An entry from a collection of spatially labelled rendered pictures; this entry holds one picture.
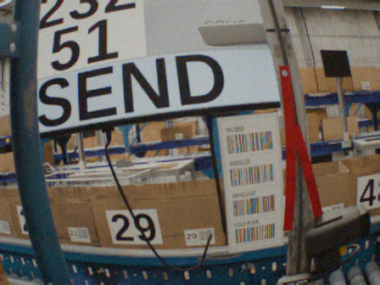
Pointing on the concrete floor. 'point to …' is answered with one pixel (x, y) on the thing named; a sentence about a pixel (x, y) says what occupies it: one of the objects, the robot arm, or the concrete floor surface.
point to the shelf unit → (30, 140)
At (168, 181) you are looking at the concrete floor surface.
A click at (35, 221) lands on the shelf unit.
